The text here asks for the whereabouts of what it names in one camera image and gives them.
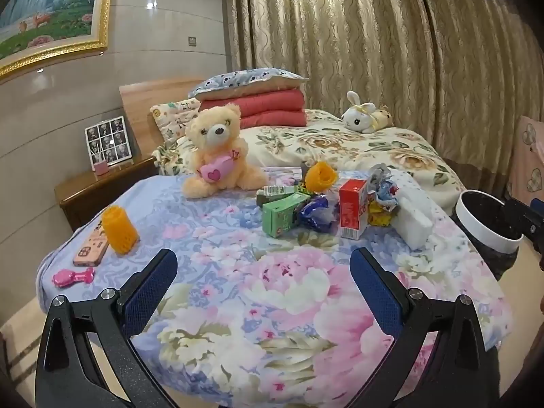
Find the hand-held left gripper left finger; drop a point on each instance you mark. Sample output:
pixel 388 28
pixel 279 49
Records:
pixel 148 289

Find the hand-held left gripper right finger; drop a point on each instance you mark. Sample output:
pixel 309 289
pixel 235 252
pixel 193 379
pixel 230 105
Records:
pixel 378 289

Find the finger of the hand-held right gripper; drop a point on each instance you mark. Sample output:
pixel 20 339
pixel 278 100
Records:
pixel 522 221

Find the white trash bin black bag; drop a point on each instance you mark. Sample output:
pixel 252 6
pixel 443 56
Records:
pixel 476 227

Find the yellow snack wrapper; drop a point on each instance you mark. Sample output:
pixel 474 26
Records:
pixel 378 219

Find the white foam block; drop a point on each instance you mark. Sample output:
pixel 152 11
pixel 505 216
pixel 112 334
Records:
pixel 412 216

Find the red drink carton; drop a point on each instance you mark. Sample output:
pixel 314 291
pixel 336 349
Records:
pixel 352 208

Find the blue plastic wrapper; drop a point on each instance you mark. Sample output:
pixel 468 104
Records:
pixel 314 214

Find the white printed wrapper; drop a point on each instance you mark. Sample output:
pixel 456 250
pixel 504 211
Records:
pixel 384 191

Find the green drink carton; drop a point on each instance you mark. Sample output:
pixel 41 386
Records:
pixel 282 216

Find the orange foam fruit net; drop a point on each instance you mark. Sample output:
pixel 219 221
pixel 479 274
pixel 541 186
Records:
pixel 321 176
pixel 119 231

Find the green snack wrapper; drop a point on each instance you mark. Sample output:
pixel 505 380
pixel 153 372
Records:
pixel 276 190

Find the pink heart-pattern covered furniture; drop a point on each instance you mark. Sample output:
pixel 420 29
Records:
pixel 527 157

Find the phone in pink case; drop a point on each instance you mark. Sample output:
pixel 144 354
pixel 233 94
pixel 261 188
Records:
pixel 89 250

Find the pink toy comb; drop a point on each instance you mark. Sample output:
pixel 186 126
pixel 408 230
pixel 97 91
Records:
pixel 68 279

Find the pink blue floral blanket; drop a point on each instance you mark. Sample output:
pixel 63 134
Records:
pixel 255 272

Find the wooden nightstand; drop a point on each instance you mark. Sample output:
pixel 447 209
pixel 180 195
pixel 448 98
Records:
pixel 85 195

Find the pink reed diffuser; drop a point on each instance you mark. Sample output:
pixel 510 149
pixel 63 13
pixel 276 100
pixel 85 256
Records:
pixel 101 168

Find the beige floral blanket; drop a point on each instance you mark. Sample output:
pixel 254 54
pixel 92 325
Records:
pixel 331 144

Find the cream teddy bear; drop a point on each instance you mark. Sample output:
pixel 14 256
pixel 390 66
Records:
pixel 212 131

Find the white bunny plush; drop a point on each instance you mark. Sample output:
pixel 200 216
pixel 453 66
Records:
pixel 357 119

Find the tan bear plush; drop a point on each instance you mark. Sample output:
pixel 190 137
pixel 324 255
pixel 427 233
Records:
pixel 382 117

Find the wooden headboard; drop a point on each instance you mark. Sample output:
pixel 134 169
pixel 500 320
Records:
pixel 140 102

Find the folded red quilt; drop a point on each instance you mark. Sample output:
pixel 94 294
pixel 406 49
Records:
pixel 263 106

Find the blue panda print pillow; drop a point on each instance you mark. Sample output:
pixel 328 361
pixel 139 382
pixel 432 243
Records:
pixel 238 80

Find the beige patterned curtain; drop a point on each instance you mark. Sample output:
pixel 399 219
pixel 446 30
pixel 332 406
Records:
pixel 361 29

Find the gold framed landscape painting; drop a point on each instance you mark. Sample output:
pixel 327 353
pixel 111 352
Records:
pixel 42 8

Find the black white photo frame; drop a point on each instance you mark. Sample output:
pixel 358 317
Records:
pixel 110 136

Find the wall switch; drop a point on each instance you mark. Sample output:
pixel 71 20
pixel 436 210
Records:
pixel 192 41

